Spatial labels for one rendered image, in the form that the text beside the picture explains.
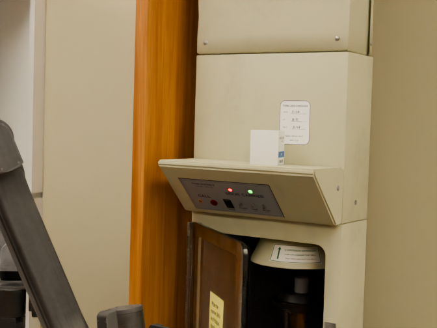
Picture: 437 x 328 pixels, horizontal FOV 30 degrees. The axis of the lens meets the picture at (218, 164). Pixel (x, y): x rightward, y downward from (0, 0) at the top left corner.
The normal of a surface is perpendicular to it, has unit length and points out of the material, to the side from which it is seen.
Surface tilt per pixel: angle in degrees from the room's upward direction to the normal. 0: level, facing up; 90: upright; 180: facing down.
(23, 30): 90
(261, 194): 135
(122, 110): 90
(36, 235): 79
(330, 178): 90
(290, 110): 90
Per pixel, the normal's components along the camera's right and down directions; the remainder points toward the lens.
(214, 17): -0.57, -0.02
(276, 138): -0.28, 0.04
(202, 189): -0.41, 0.72
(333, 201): 0.84, 0.05
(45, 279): 0.50, -0.10
